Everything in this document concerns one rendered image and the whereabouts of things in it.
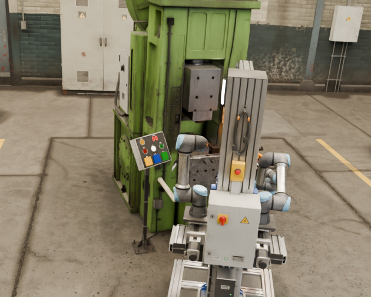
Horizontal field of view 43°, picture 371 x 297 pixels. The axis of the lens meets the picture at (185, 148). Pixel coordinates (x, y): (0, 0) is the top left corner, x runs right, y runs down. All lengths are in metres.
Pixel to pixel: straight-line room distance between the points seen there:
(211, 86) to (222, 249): 1.75
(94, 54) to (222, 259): 6.89
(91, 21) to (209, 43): 5.25
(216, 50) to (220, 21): 0.27
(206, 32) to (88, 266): 2.42
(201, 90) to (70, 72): 5.59
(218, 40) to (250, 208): 1.96
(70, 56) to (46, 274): 5.87
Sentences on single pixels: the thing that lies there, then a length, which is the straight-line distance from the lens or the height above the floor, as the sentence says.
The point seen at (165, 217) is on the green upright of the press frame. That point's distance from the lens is 5.00.
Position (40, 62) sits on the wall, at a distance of 10.38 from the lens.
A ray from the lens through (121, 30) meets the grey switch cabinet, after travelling 9.54.
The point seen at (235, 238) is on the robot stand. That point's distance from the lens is 3.22.
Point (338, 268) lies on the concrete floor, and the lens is 4.97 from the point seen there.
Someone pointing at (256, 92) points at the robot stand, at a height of 1.94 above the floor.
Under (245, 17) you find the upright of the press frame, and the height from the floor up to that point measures 2.21.
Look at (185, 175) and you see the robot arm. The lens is 3.62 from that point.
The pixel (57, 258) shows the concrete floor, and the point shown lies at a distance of 4.72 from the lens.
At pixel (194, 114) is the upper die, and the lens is 4.46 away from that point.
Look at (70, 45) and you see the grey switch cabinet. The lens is 9.61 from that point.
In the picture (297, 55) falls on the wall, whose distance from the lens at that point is 11.16.
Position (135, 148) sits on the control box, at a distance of 4.18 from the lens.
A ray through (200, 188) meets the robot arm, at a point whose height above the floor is 1.05.
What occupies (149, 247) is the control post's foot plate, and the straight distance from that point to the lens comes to 4.82.
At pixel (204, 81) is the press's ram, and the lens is 4.41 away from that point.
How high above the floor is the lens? 2.69
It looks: 22 degrees down
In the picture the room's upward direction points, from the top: 4 degrees clockwise
